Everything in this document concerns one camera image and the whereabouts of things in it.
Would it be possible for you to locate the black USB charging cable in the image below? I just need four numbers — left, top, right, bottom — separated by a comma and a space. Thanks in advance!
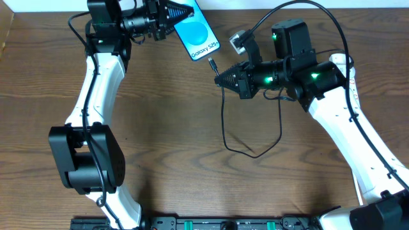
208, 48, 336, 159

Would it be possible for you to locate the blue-screen Galaxy smartphone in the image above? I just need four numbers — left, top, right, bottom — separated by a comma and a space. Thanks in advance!
174, 0, 220, 61

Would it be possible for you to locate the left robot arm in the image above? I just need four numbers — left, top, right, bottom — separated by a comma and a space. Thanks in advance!
49, 0, 194, 229

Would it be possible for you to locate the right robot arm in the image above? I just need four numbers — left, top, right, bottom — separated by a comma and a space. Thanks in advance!
215, 19, 408, 229

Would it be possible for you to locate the white charger plug adapter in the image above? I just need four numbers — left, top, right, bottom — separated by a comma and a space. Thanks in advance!
329, 53, 347, 70

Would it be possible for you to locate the white power strip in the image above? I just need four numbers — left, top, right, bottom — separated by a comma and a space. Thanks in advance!
349, 71, 360, 109

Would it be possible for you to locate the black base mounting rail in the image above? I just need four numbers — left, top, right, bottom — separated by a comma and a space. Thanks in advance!
68, 215, 321, 230

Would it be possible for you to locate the white power strip cord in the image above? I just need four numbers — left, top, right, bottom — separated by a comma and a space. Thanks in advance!
351, 172, 365, 207

